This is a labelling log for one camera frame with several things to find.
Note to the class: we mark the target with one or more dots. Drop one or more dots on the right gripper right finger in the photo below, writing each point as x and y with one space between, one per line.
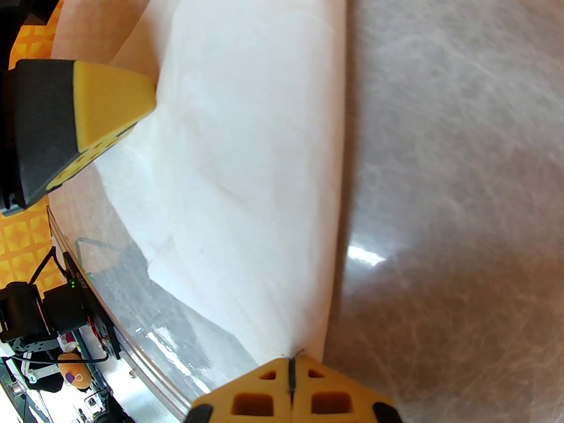
339 390

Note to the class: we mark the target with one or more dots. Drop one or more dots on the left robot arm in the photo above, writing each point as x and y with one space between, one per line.
22 320

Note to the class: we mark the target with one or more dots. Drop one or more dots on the white paper napkin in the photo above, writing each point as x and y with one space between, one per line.
246 148

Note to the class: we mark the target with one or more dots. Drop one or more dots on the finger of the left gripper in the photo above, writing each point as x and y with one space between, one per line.
105 99

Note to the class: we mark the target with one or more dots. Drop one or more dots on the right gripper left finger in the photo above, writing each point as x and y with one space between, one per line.
246 395

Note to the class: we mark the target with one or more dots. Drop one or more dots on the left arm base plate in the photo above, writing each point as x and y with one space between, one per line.
88 298

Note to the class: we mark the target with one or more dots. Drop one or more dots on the orange purple plush toy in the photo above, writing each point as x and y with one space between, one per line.
72 370

